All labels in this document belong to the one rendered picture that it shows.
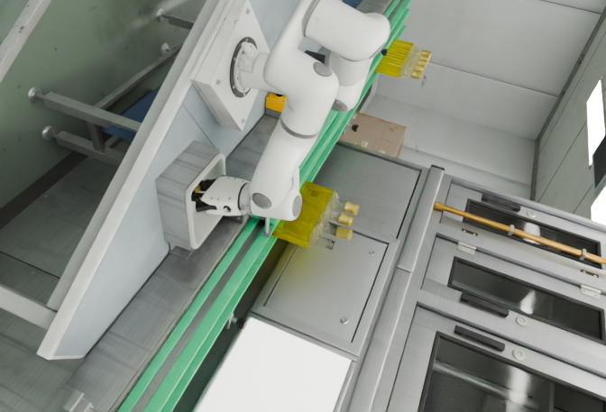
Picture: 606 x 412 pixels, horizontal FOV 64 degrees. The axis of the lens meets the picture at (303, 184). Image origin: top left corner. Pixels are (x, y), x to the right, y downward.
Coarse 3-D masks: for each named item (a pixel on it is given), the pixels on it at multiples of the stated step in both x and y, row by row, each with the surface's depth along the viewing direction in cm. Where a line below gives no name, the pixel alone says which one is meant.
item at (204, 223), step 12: (216, 156) 122; (216, 168) 128; (204, 180) 132; (204, 192) 136; (192, 204) 133; (192, 216) 119; (204, 216) 135; (216, 216) 136; (192, 228) 121; (204, 228) 132; (192, 240) 124; (204, 240) 131
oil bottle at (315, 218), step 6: (300, 210) 154; (306, 210) 154; (312, 210) 155; (300, 216) 152; (306, 216) 152; (312, 216) 153; (318, 216) 153; (324, 216) 153; (306, 222) 151; (312, 222) 151; (318, 222) 151; (324, 222) 152; (318, 228) 151; (324, 228) 152
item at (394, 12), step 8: (400, 0) 255; (408, 0) 255; (392, 8) 246; (400, 8) 247; (392, 16) 240; (392, 24) 232; (336, 112) 176; (328, 120) 172; (320, 136) 164; (304, 160) 155
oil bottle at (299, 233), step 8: (280, 224) 149; (288, 224) 149; (296, 224) 149; (304, 224) 150; (272, 232) 151; (280, 232) 150; (288, 232) 148; (296, 232) 147; (304, 232) 148; (312, 232) 148; (288, 240) 151; (296, 240) 149; (304, 240) 148; (312, 240) 147
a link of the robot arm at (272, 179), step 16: (288, 128) 94; (272, 144) 97; (288, 144) 96; (304, 144) 96; (272, 160) 97; (288, 160) 96; (256, 176) 99; (272, 176) 97; (288, 176) 98; (256, 192) 102; (272, 192) 100; (288, 192) 107; (272, 208) 104
